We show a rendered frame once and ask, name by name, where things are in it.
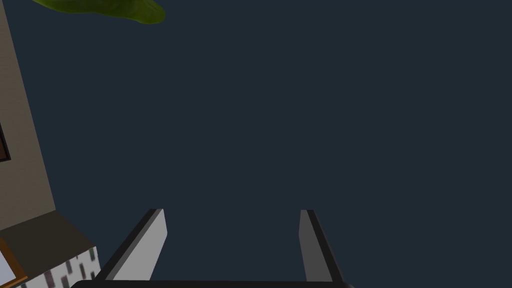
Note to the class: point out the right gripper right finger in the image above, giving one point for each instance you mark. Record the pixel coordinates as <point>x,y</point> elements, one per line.
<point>316,256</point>

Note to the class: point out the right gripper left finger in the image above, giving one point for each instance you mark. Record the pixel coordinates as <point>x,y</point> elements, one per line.
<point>140,252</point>

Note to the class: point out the dark framed picture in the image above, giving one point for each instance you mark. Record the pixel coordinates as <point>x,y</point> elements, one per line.
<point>3,146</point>

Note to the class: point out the green cucumber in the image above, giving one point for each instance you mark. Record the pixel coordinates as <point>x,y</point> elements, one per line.
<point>116,8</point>

